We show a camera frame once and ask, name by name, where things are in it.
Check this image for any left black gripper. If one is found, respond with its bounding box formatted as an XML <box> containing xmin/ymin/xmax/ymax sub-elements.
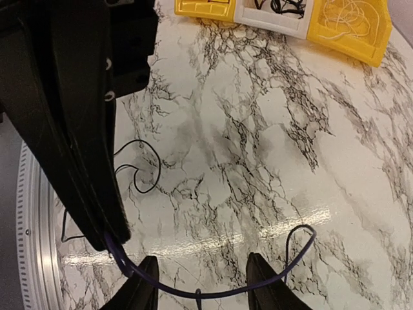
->
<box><xmin>51</xmin><ymin>1</ymin><xmax>158</xmax><ymax>244</ymax></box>

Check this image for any yellow bin near left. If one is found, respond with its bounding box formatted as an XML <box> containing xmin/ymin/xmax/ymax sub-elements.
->
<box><xmin>174</xmin><ymin>0</ymin><xmax>236</xmax><ymax>22</ymax></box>

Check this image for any yellow bin far right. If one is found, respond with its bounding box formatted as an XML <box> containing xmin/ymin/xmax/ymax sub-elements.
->
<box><xmin>307</xmin><ymin>0</ymin><xmax>392</xmax><ymax>67</ymax></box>

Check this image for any yellow bin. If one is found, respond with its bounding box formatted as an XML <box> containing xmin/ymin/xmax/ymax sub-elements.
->
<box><xmin>307</xmin><ymin>0</ymin><xmax>392</xmax><ymax>67</ymax></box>
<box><xmin>174</xmin><ymin>0</ymin><xmax>236</xmax><ymax>22</ymax></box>

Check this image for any white translucent bin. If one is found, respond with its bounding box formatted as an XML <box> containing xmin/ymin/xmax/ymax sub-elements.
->
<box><xmin>233</xmin><ymin>1</ymin><xmax>314</xmax><ymax>39</ymax></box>

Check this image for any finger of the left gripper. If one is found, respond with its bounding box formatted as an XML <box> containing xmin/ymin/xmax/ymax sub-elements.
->
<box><xmin>1</xmin><ymin>16</ymin><xmax>106</xmax><ymax>251</ymax></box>

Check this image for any white cable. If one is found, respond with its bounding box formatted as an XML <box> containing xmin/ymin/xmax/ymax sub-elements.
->
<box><xmin>322</xmin><ymin>0</ymin><xmax>381</xmax><ymax>41</ymax></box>

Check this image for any black cable pulled up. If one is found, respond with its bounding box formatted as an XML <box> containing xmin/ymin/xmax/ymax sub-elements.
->
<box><xmin>252</xmin><ymin>0</ymin><xmax>307</xmax><ymax>19</ymax></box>

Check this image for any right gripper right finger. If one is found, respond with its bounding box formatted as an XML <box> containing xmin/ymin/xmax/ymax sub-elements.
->
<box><xmin>246</xmin><ymin>253</ymin><xmax>311</xmax><ymax>310</ymax></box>

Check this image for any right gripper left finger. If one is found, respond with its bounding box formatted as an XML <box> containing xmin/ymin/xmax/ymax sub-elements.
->
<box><xmin>100</xmin><ymin>256</ymin><xmax>159</xmax><ymax>310</ymax></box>

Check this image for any aluminium front rail frame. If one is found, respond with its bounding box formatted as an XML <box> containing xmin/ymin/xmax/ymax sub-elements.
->
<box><xmin>15</xmin><ymin>143</ymin><xmax>64</xmax><ymax>309</ymax></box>

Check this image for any purple cable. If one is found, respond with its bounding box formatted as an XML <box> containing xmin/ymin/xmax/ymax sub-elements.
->
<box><xmin>103</xmin><ymin>225</ymin><xmax>316</xmax><ymax>310</ymax></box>

